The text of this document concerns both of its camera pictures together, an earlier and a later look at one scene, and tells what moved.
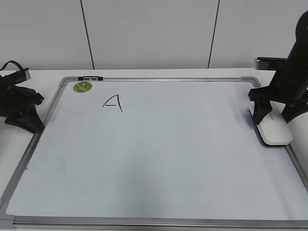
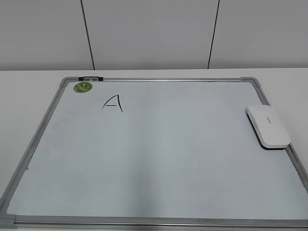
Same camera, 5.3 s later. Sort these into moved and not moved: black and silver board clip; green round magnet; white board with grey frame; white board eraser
Moved: white board eraser
Not moved: white board with grey frame; black and silver board clip; green round magnet
